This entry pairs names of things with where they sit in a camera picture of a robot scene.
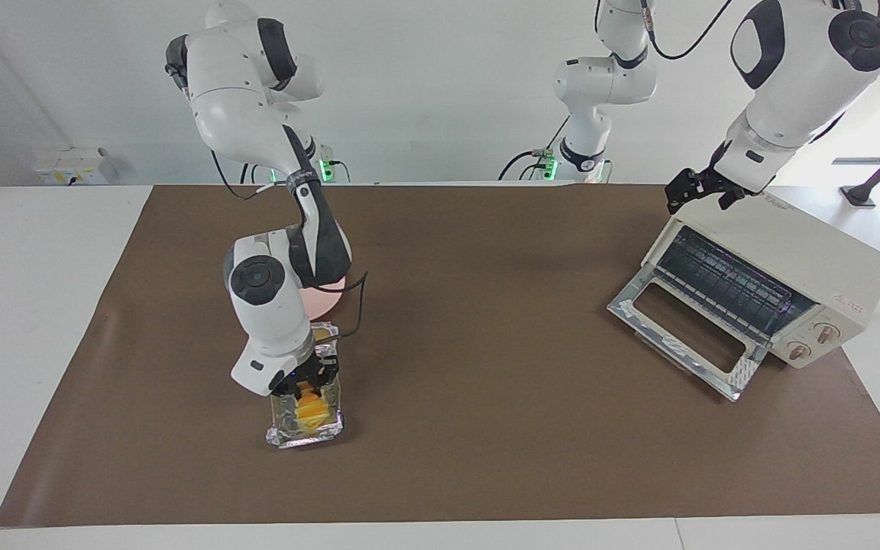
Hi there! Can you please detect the cream toaster oven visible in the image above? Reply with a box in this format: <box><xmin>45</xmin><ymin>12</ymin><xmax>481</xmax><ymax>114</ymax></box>
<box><xmin>606</xmin><ymin>191</ymin><xmax>880</xmax><ymax>404</ymax></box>

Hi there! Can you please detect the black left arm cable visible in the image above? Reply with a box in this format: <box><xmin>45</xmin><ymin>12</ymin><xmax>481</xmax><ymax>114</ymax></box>
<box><xmin>595</xmin><ymin>0</ymin><xmax>737</xmax><ymax>62</ymax></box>

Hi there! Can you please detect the pink round plate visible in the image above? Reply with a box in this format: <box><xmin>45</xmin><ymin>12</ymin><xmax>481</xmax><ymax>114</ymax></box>
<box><xmin>299</xmin><ymin>222</ymin><xmax>351</xmax><ymax>322</ymax></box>

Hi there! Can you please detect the white wall socket box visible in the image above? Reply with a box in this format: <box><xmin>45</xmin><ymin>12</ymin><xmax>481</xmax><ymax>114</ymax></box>
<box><xmin>31</xmin><ymin>147</ymin><xmax>117</xmax><ymax>187</ymax></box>

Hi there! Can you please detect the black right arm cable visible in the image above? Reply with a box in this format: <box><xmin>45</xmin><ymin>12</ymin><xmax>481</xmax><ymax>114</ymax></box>
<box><xmin>210</xmin><ymin>147</ymin><xmax>369</xmax><ymax>342</ymax></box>

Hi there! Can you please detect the black base cable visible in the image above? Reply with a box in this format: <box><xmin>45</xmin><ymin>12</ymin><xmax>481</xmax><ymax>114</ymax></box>
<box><xmin>497</xmin><ymin>115</ymin><xmax>571</xmax><ymax>183</ymax></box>
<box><xmin>238</xmin><ymin>159</ymin><xmax>351</xmax><ymax>185</ymax></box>

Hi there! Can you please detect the glass oven door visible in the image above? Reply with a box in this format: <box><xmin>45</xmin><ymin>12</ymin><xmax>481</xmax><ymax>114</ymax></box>
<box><xmin>606</xmin><ymin>264</ymin><xmax>771</xmax><ymax>404</ymax></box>

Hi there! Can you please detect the aluminium foil tray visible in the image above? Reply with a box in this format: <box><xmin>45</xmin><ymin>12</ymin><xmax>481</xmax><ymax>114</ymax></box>
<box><xmin>265</xmin><ymin>322</ymin><xmax>346</xmax><ymax>450</ymax></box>

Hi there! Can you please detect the yellow sliced bread loaf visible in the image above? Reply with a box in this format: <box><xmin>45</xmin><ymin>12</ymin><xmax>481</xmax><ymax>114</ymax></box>
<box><xmin>292</xmin><ymin>382</ymin><xmax>332</xmax><ymax>431</ymax></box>

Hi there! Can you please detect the brown table mat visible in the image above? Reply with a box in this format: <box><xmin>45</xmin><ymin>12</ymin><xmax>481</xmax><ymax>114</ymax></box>
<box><xmin>0</xmin><ymin>183</ymin><xmax>880</xmax><ymax>529</ymax></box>

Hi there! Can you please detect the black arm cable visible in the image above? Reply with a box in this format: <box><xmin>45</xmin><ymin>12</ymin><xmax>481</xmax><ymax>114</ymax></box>
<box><xmin>210</xmin><ymin>147</ymin><xmax>369</xmax><ymax>342</ymax></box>
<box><xmin>595</xmin><ymin>0</ymin><xmax>737</xmax><ymax>62</ymax></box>

